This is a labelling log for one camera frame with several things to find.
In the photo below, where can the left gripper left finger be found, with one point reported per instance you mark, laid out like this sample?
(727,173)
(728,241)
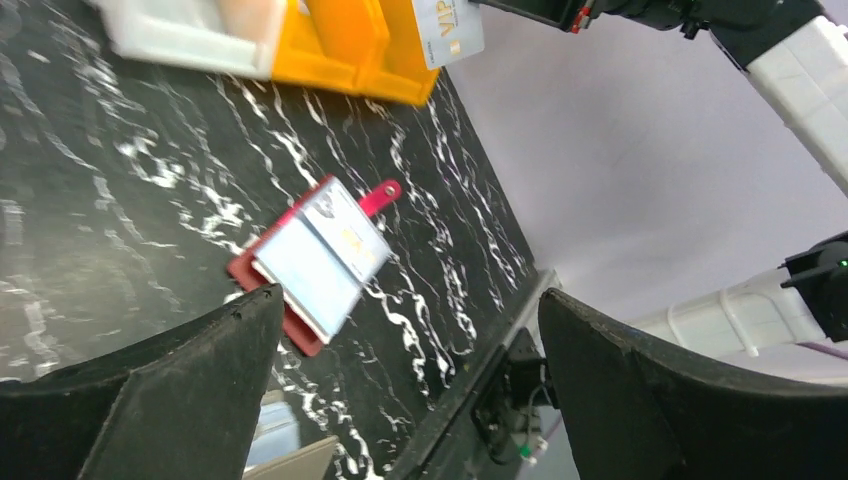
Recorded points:
(182,404)

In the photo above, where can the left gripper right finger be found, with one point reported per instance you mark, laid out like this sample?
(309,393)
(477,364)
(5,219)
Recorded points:
(638,407)

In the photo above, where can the red leather card holder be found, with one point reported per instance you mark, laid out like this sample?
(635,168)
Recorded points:
(319,292)

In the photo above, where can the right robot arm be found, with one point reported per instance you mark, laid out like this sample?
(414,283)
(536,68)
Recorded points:
(653,177)

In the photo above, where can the white plastic bin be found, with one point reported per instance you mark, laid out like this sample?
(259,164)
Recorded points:
(233,37)

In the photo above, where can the yellow right plastic bin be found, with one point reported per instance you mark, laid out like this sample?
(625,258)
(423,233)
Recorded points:
(402,74)

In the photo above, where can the yellow plastic bin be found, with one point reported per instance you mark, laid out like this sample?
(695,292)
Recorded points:
(402,74)
(333,45)

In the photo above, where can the yellow middle plastic bin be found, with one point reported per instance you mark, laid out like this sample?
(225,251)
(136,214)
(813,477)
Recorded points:
(333,45)

